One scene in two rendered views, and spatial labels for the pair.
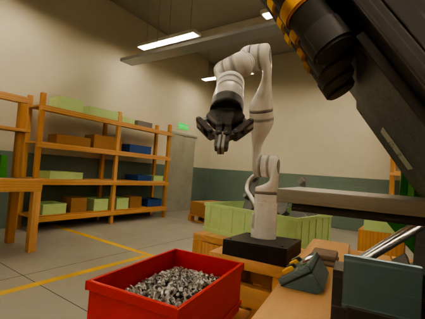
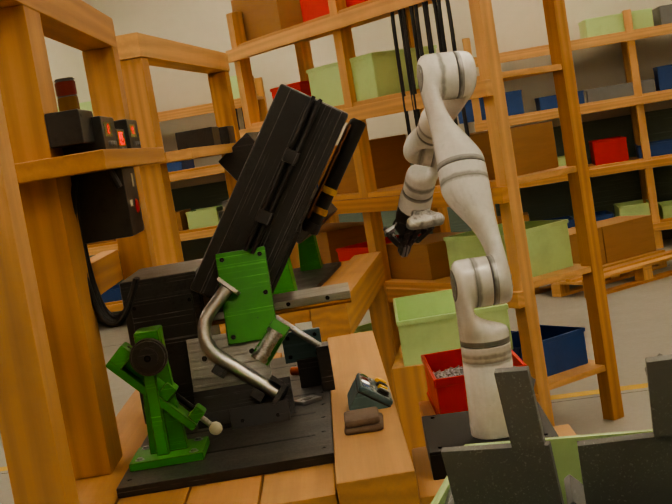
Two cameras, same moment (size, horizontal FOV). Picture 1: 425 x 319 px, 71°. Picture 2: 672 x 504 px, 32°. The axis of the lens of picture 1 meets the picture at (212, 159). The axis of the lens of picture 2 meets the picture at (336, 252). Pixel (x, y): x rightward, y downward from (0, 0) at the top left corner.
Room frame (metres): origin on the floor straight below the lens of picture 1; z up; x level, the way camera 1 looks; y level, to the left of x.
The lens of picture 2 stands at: (2.98, -1.38, 1.49)
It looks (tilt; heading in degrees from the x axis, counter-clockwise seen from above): 6 degrees down; 154
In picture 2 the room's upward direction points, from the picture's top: 9 degrees counter-clockwise
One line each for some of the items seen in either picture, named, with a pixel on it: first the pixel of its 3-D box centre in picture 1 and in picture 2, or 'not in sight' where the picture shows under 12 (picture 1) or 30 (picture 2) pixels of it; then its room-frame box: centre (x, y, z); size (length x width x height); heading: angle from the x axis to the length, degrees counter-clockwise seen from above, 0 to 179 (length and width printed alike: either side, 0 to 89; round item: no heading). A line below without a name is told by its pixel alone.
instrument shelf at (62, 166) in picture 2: not in sight; (86, 165); (0.31, -0.66, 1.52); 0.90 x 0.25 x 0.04; 154
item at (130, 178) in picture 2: not in sight; (107, 204); (0.43, -0.66, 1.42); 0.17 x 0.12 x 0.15; 154
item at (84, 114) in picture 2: not in sight; (71, 128); (0.59, -0.75, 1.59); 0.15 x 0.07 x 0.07; 154
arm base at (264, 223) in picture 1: (265, 216); (490, 387); (1.19, -0.23, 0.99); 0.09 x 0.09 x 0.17; 59
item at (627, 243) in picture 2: not in sight; (607, 254); (-4.32, 4.61, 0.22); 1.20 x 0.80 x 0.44; 95
